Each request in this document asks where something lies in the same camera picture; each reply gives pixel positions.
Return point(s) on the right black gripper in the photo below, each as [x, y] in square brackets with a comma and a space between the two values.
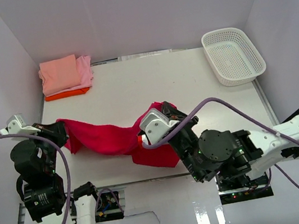
[172, 113]

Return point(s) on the white plastic basket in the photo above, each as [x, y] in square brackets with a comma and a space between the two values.
[232, 56]

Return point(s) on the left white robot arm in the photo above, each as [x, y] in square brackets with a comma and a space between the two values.
[41, 189]

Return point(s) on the folded orange t shirt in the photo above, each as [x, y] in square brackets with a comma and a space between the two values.
[66, 94]

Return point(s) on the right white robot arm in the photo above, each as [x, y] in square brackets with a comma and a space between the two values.
[262, 149]

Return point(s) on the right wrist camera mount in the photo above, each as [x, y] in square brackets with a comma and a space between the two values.
[155, 126]

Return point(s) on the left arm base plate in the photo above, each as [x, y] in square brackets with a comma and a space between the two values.
[108, 209]

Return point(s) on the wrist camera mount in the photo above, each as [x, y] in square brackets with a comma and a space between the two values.
[16, 125]
[155, 126]

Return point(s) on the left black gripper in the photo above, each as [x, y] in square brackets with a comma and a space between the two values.
[57, 130]

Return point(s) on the folded peach t shirt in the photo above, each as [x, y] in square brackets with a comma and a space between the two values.
[58, 75]

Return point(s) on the red t shirt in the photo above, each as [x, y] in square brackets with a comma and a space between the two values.
[112, 140]

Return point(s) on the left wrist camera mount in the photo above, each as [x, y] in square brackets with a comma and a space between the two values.
[16, 125]

